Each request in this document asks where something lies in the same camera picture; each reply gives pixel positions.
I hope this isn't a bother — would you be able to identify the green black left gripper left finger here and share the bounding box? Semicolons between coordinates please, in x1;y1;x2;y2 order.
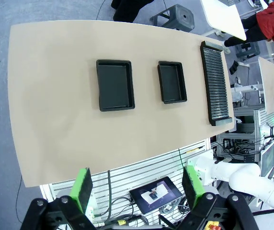
19;167;97;230

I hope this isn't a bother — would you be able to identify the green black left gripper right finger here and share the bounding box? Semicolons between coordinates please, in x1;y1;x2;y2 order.
175;165;260;230

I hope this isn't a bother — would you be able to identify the black ESD tray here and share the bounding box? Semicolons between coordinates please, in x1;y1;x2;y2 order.
96;59;136;113
158;60;188;104

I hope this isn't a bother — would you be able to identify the black tablet screen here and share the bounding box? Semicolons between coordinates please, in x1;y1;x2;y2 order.
129;176;183;215

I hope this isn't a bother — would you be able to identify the red yellow emergency stop button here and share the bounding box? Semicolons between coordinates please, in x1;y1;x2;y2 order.
207;220;220;230

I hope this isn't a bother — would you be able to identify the background monitor screen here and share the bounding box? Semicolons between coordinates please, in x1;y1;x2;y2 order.
260;140;274;173

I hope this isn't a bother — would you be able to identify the black slotted PCB rack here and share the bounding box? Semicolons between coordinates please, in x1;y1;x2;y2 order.
200;40;233;127

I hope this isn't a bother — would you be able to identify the wooden background table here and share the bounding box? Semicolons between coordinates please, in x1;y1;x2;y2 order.
257;56;274;115

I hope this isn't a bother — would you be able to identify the grey plastic stool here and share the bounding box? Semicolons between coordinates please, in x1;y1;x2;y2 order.
235;42;260;60

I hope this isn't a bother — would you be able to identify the grey metal stool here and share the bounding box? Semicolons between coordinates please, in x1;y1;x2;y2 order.
150;4;195;32

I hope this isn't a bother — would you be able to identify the white side table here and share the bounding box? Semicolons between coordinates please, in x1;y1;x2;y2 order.
199;0;247;41

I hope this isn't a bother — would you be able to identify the person in red jacket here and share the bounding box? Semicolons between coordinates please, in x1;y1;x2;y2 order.
224;0;274;48

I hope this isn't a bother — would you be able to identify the person in navy jacket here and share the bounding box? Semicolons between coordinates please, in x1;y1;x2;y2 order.
111;0;153;23

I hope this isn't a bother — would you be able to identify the thick black cable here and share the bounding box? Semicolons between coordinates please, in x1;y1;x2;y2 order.
102;169;114;216

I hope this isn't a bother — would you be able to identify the thin black floor cable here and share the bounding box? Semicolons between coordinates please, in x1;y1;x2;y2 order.
14;175;23;224

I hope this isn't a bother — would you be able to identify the aluminium profile frame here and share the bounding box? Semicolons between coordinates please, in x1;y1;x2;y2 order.
216;107;266;163

